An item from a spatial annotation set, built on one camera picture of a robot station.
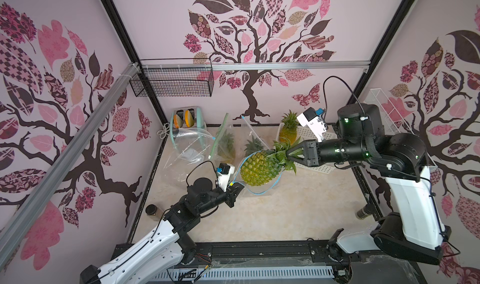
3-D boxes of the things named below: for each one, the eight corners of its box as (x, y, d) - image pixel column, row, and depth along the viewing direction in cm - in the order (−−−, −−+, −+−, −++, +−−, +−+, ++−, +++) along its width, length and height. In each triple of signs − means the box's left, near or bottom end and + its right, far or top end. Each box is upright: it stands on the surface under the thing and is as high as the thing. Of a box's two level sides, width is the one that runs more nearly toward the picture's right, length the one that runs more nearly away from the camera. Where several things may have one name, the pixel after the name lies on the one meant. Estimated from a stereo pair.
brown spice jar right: (356, 221, 84) (368, 212, 76) (353, 213, 87) (364, 204, 78) (364, 221, 84) (377, 212, 76) (361, 213, 87) (373, 204, 78)
